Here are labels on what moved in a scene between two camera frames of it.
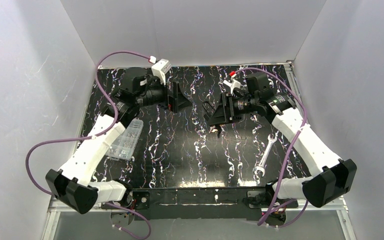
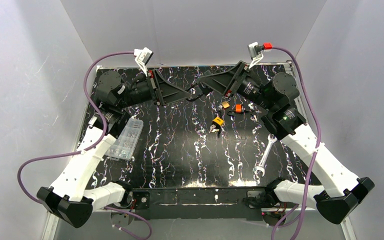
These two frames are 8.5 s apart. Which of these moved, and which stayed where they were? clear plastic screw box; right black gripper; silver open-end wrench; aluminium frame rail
Moved: right black gripper
Stayed: aluminium frame rail; clear plastic screw box; silver open-end wrench
